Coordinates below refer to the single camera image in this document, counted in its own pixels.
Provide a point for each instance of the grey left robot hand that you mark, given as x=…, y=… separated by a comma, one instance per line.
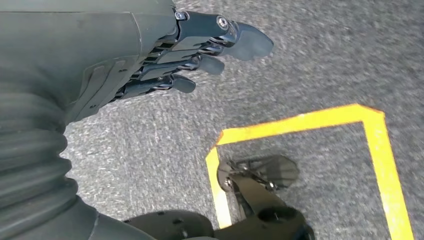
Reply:
x=82, y=49

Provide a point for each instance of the yellow floor tape square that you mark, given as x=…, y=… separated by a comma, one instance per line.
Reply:
x=298, y=124

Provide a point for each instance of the black robot foot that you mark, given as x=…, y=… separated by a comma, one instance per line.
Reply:
x=278, y=170

